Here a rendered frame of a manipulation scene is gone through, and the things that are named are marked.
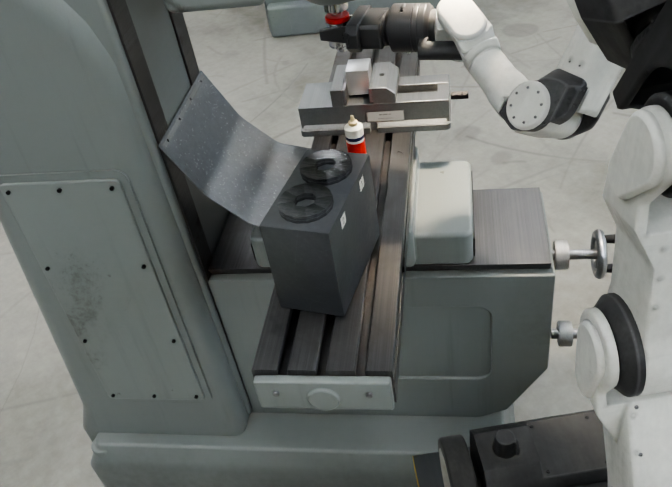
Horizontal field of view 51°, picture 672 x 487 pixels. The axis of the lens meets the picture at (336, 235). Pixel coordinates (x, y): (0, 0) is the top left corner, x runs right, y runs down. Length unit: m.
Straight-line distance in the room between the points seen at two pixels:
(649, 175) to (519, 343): 1.00
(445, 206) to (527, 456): 0.55
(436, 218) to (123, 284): 0.72
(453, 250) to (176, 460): 1.01
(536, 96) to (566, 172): 1.97
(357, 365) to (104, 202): 0.66
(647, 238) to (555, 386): 1.45
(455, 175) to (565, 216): 1.25
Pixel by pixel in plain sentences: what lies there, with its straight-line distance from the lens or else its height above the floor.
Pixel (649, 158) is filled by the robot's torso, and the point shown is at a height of 1.37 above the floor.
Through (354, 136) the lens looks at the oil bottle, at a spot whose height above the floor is 1.01.
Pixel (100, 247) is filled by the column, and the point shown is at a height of 0.88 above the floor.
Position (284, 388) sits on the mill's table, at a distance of 1.16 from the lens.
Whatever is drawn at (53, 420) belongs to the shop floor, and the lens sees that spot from 2.57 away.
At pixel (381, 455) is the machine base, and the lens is 1.92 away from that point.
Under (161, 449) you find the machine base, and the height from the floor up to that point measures 0.19.
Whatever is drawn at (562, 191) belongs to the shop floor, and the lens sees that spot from 3.00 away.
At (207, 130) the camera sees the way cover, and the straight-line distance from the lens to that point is 1.61.
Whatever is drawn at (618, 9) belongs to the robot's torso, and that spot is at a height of 1.48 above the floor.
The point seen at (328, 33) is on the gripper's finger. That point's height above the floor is 1.25.
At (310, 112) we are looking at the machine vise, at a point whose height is 0.99.
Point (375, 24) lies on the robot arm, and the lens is 1.35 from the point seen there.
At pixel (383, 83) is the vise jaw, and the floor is 1.05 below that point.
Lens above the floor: 1.80
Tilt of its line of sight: 39 degrees down
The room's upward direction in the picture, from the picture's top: 10 degrees counter-clockwise
